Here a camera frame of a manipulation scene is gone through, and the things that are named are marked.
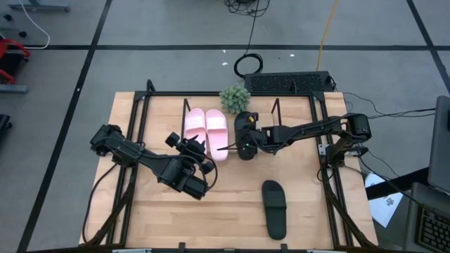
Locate white cable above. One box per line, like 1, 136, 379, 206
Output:
17, 0, 51, 50

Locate red and black cart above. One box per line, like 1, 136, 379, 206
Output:
0, 37, 31, 85

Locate grey desk unit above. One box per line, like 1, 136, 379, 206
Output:
402, 181, 450, 253

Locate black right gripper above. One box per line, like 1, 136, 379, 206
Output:
217, 124, 283, 155

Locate wooden shelf with black frame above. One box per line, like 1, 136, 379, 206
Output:
181, 98, 283, 157

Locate black slide sandal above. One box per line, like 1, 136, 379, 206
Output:
233, 111, 260, 162
262, 180, 288, 241

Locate thin black cables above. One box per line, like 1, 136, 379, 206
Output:
342, 91, 437, 122

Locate grey metal table foot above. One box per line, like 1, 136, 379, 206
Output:
6, 0, 71, 13
0, 84, 28, 94

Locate black coiled cable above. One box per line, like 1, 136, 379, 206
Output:
233, 0, 264, 79

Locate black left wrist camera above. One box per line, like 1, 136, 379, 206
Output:
165, 131, 181, 148

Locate black chair base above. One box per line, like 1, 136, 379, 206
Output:
0, 114, 13, 141

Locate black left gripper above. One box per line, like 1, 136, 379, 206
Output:
175, 135, 216, 176

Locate black keyboard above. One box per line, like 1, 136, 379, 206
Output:
243, 71, 335, 94

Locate white paper sheet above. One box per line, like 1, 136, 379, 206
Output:
364, 174, 404, 228

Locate grey laptop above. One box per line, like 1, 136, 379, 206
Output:
427, 95, 450, 196

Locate black cable bundle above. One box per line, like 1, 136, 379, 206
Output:
224, 0, 271, 18

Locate yellow cable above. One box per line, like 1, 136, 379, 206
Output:
315, 0, 339, 72

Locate green potted succulent plant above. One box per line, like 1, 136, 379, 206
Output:
219, 83, 252, 115

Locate black desk bar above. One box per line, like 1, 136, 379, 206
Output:
365, 167, 430, 200

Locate pink slide sandal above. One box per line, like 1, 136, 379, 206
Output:
184, 108, 207, 155
205, 108, 229, 162

